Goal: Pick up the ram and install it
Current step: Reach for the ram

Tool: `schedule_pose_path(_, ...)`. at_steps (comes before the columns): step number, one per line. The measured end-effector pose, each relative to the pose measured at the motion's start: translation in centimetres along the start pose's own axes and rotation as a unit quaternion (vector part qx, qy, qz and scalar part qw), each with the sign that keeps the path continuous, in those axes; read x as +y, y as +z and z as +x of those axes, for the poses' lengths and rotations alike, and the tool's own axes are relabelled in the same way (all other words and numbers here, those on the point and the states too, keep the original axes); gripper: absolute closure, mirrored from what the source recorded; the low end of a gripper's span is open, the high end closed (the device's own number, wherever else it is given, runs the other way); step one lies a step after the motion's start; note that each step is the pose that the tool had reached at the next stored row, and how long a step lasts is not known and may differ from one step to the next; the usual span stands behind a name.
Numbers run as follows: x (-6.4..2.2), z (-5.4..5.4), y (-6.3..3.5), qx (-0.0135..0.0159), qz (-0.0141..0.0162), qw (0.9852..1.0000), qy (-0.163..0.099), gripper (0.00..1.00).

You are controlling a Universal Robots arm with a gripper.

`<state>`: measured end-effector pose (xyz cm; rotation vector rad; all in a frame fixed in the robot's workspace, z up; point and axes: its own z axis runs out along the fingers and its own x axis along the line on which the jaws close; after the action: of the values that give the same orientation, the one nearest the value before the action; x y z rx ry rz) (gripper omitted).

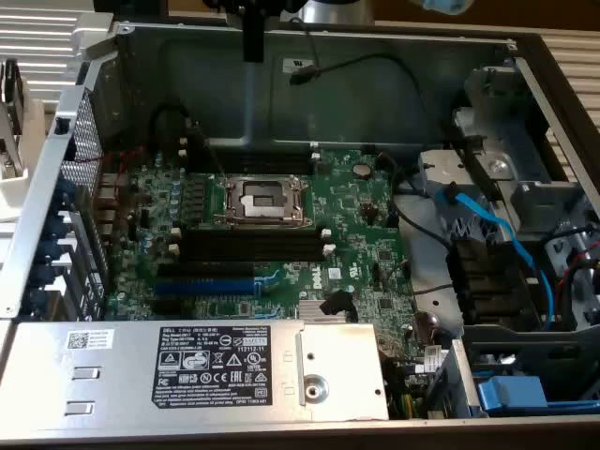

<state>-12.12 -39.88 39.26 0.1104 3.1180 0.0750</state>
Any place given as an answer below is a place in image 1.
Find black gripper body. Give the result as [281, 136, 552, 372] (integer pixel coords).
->
[202, 0, 307, 14]

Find RAM slot white latches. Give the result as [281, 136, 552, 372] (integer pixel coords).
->
[170, 226, 332, 248]
[177, 149, 328, 175]
[177, 136, 323, 163]
[167, 242, 337, 263]

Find white case sticker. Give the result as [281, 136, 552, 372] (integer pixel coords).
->
[280, 55, 316, 74]

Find grey metal PC case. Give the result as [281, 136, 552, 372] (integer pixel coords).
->
[0, 13, 600, 450]

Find thin silver locking lever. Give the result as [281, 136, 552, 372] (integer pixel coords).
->
[203, 133, 229, 179]

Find silver CPU socket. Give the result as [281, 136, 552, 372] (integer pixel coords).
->
[217, 173, 315, 231]

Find green Dell motherboard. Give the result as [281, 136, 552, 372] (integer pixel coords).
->
[97, 147, 454, 381]

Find long black expansion slot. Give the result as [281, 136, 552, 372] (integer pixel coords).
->
[157, 261, 257, 278]

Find black flat computer part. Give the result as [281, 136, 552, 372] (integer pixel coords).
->
[0, 59, 24, 135]

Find blue expansion slot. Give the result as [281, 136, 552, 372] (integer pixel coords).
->
[153, 278, 258, 296]

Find grey metal disk bay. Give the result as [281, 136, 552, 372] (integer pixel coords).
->
[415, 65, 600, 245]

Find silver finned chipset heatsink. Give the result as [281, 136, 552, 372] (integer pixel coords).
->
[297, 299, 360, 324]

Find short black expansion slot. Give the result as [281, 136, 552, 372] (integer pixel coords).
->
[150, 298, 185, 316]

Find white parts rack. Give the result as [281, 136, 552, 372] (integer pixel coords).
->
[0, 58, 46, 221]

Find black ribbed plastic block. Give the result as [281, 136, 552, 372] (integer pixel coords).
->
[447, 236, 548, 332]

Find silver power supply unit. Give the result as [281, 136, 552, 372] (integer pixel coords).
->
[0, 321, 391, 423]

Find dark grey drive cage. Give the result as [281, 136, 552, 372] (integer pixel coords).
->
[461, 322, 600, 418]

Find blue plastic drive latch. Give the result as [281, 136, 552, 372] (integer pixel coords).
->
[476, 374, 600, 418]

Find black wire with plug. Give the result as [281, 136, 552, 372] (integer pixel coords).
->
[288, 16, 444, 140]

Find black looped wire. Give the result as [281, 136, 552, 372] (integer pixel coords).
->
[148, 105, 189, 152]

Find white corner bracket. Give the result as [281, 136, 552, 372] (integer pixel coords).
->
[69, 12, 117, 74]

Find red black twisted wire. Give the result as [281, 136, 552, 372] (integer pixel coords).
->
[77, 144, 147, 226]

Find black wire plug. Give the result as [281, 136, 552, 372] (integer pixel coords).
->
[318, 289, 353, 319]

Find blue flat data wire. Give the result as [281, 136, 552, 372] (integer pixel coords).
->
[433, 181, 557, 324]

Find thick yellow black wire bundle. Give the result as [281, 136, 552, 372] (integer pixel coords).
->
[388, 391, 426, 419]

